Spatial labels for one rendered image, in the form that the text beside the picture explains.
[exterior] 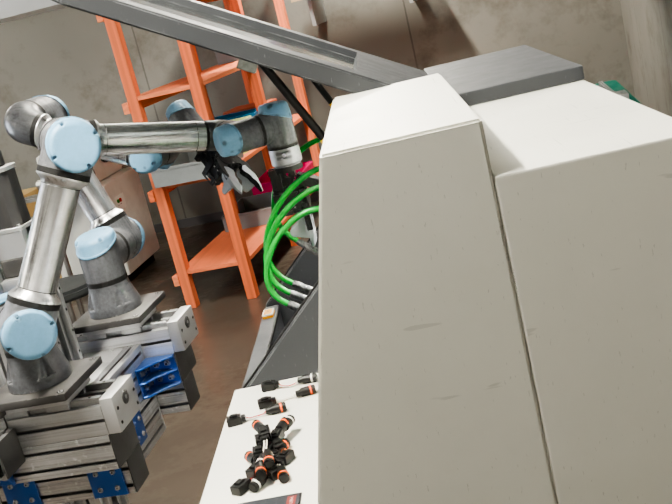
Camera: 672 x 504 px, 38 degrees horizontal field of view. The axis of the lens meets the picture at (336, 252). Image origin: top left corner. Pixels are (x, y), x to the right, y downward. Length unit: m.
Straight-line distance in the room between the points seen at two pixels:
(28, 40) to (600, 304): 8.40
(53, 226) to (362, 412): 1.01
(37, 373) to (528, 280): 1.35
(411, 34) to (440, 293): 7.27
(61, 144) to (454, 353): 1.10
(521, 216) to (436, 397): 0.29
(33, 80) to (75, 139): 7.36
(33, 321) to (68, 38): 7.24
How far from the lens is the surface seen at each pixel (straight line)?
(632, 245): 1.39
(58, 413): 2.40
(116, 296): 2.80
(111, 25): 6.30
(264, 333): 2.58
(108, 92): 9.26
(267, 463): 1.73
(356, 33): 8.63
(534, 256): 1.36
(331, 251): 1.34
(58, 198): 2.20
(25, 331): 2.22
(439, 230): 1.34
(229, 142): 2.30
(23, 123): 2.81
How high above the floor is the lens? 1.75
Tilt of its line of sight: 14 degrees down
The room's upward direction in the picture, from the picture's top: 14 degrees counter-clockwise
